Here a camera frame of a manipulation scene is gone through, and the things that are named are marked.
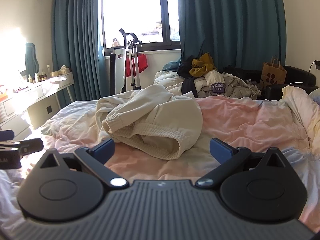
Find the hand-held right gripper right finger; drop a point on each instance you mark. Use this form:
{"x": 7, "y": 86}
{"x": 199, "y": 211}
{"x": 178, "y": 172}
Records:
{"x": 220, "y": 150}

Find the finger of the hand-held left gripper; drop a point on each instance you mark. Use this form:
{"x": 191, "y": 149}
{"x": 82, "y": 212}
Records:
{"x": 31, "y": 148}

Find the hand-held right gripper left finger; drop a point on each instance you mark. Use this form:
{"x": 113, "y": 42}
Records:
{"x": 103, "y": 148}

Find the cream white sweatshirt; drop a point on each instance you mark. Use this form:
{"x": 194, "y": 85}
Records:
{"x": 155, "y": 115}

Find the pile of white clothes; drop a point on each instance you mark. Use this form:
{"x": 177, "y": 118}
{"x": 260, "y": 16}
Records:
{"x": 230, "y": 86}

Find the pastel pink blue duvet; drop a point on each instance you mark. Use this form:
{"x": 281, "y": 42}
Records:
{"x": 245, "y": 122}

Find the white desk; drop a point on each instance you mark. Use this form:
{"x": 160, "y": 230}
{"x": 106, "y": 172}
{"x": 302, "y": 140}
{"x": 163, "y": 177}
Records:
{"x": 40, "y": 90}

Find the group of small bottles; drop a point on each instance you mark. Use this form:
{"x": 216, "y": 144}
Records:
{"x": 37, "y": 76}

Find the dark navy garment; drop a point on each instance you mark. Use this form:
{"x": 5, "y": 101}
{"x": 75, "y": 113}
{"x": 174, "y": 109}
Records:
{"x": 187, "y": 82}

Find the tissue box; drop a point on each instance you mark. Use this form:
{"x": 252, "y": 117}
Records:
{"x": 61, "y": 72}

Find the mustard yellow garment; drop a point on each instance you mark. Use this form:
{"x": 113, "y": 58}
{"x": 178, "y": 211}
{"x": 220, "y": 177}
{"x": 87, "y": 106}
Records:
{"x": 202, "y": 66}

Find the brown paper bag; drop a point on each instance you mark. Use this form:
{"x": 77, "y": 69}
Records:
{"x": 273, "y": 75}

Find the red cloth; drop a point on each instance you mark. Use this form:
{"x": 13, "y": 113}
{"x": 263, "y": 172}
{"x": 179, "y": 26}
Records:
{"x": 142, "y": 63}

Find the black sofa chair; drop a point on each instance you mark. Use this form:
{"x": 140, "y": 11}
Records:
{"x": 295, "y": 91}

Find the teal curtain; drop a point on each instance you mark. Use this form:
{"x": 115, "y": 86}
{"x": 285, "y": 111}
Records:
{"x": 225, "y": 22}
{"x": 75, "y": 42}

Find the wall socket with charger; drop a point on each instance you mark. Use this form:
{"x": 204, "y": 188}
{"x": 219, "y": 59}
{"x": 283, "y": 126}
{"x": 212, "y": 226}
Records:
{"x": 317, "y": 64}

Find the window with dark frame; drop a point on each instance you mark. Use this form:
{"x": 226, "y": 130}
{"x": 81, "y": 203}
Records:
{"x": 135, "y": 7}

